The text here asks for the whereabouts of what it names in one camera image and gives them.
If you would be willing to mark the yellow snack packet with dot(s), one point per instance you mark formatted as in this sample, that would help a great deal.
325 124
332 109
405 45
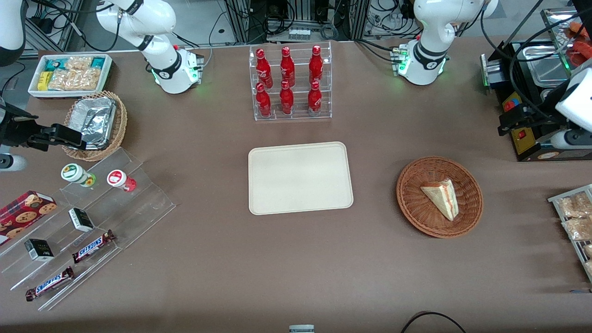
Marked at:
43 81

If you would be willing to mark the white power strip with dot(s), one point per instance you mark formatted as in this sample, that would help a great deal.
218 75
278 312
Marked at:
299 33

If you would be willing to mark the red cola bottle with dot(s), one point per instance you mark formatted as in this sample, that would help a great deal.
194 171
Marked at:
314 101
316 64
287 67
286 101
263 69
263 102

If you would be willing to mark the black food warmer machine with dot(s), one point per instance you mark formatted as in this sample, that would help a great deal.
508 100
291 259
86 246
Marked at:
525 142

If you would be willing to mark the small grey device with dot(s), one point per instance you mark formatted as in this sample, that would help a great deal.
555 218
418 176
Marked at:
301 329

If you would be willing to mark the large clear cracker bag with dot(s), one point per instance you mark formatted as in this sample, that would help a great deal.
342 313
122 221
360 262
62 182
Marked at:
74 80

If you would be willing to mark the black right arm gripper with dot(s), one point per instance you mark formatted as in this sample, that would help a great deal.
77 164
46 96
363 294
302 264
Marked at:
17 131

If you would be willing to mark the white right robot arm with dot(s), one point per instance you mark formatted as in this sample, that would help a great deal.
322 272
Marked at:
166 64

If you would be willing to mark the red lid white cup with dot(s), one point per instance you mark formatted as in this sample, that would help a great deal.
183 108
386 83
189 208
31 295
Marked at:
118 178

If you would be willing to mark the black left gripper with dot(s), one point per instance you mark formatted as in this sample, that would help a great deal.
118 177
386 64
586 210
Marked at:
535 120

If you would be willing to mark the round brown wicker basket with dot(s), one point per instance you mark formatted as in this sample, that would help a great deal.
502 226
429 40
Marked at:
416 208

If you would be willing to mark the clear acrylic stepped display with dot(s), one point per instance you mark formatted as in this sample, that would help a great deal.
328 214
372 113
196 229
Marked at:
138 208

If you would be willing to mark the teal snack packet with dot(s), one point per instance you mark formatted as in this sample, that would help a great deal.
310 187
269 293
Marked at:
97 62
53 64

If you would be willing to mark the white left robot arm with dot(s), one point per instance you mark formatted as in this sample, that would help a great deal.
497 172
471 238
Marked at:
425 60

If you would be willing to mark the small black box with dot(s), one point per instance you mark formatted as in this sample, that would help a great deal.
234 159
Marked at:
39 249
81 220

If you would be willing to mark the green lid white cup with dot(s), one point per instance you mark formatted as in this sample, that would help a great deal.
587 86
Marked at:
74 173

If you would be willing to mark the small clear cracker bag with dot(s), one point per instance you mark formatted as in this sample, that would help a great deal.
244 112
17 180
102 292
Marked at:
78 63

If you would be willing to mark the clear acrylic bottle rack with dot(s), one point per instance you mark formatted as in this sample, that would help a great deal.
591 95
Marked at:
300 113

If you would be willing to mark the beige plastic tray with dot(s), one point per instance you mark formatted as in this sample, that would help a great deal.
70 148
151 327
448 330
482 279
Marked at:
300 178

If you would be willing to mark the white plastic snack bin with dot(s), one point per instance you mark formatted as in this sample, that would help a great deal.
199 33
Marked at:
34 92

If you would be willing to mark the triangular sandwich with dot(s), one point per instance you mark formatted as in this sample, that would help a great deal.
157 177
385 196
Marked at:
441 199

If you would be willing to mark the red plaid cookie box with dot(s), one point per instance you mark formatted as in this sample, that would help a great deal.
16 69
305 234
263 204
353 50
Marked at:
25 212

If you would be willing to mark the clear bag of crackers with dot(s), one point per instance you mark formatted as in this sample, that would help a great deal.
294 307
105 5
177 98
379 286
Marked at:
588 250
576 206
578 229

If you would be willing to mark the aluminium foil container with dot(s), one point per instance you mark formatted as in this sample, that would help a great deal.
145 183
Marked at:
95 118

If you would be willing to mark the Snickers chocolate bar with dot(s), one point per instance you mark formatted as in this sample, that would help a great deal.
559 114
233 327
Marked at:
48 284
92 246

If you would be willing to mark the stainless steel warmer pan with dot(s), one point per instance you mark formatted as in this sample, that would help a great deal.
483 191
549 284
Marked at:
548 71

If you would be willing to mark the light wicker basket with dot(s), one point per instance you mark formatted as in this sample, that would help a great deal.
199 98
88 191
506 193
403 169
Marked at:
121 122

